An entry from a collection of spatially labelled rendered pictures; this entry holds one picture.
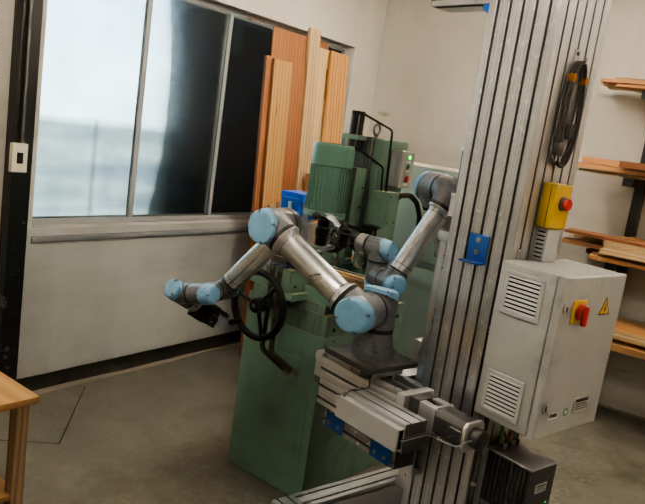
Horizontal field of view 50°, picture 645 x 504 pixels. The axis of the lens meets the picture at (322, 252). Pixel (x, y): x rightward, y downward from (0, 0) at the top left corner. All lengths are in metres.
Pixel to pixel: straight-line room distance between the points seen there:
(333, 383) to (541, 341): 0.74
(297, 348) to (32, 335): 1.47
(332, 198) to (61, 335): 1.71
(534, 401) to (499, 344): 0.19
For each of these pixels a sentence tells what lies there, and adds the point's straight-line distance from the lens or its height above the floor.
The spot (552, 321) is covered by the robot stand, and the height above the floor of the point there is 1.10.
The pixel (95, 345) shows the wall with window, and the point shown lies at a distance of 4.01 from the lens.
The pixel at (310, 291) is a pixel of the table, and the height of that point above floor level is 0.88.
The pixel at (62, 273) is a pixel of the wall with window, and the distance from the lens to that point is 3.75.
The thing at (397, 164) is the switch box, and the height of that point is 1.42.
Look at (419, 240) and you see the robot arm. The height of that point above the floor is 1.19.
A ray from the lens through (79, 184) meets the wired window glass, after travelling 3.79.
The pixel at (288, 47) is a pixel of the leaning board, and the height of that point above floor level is 2.00.
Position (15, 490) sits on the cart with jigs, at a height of 0.20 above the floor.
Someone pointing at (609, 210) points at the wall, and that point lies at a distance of 4.88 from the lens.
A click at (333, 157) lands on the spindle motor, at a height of 1.42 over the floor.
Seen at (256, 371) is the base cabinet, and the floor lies 0.46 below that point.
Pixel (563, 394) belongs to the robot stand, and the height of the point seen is 0.88.
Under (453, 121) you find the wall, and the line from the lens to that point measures 5.27.
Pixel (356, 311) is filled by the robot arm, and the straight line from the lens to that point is 2.10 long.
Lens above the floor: 1.52
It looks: 10 degrees down
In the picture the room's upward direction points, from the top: 8 degrees clockwise
